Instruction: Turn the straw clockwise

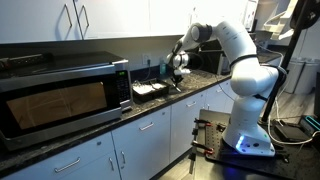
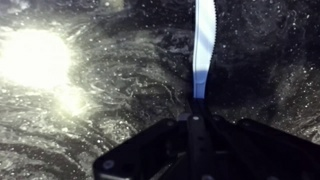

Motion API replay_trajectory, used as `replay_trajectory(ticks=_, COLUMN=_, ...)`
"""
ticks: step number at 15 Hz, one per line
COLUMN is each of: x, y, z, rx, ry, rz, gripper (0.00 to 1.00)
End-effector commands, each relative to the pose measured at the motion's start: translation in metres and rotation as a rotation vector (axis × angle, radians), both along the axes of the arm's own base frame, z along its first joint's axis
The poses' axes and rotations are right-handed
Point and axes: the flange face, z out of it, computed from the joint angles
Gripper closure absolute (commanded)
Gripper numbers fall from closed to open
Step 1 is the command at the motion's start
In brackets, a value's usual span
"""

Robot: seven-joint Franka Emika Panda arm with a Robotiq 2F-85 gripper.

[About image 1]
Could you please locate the white straw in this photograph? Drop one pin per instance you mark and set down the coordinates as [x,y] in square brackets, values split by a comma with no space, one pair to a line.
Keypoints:
[178,89]

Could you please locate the teal edged black case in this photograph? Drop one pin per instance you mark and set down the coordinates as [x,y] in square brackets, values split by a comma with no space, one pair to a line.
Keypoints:
[312,122]

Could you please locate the black power strip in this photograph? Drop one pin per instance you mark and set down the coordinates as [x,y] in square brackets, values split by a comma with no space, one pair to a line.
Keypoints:
[23,60]

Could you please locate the orange and black clamp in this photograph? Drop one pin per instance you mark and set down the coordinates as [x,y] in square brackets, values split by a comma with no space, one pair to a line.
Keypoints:
[201,147]
[202,122]

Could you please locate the white upper cabinet door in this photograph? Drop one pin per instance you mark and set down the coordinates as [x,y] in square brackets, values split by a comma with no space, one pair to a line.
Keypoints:
[33,20]
[170,16]
[116,18]

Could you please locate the black stand pole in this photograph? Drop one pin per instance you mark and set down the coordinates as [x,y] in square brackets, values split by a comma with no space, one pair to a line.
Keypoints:
[290,50]

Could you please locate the white cabinet door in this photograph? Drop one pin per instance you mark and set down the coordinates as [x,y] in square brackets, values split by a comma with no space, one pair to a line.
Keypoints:
[170,16]
[218,98]
[185,126]
[33,20]
[93,168]
[146,150]
[116,18]

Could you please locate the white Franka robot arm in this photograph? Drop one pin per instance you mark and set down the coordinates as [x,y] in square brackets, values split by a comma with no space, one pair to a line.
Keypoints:
[250,80]

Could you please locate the black divided tray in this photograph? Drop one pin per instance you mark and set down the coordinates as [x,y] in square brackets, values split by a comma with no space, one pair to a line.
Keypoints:
[150,90]

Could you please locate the white trash bin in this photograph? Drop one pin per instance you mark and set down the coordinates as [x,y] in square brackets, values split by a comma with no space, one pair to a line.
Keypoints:
[305,76]

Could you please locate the teal soap bottle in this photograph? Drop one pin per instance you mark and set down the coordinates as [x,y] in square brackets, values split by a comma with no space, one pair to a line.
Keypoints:
[162,68]

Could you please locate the black power supply box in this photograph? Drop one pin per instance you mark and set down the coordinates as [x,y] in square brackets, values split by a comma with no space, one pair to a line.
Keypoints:
[291,132]

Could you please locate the white wall outlet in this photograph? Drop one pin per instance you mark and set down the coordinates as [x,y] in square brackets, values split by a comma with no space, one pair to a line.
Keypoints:
[146,59]

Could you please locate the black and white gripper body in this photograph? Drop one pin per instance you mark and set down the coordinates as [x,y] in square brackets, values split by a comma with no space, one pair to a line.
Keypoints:
[181,71]

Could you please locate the stainless steel microwave oven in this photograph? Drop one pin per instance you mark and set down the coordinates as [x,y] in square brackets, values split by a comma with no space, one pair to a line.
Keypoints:
[60,100]

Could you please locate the white lower cabinet door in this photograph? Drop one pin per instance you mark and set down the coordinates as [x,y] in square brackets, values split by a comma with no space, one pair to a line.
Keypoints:
[146,150]
[93,168]
[218,98]
[185,126]

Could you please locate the white angled bracket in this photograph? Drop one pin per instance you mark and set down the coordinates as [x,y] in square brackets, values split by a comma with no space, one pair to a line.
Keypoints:
[280,23]

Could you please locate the white lower cabinet drawer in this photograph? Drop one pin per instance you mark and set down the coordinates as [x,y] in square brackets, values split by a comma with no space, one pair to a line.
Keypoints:
[50,156]

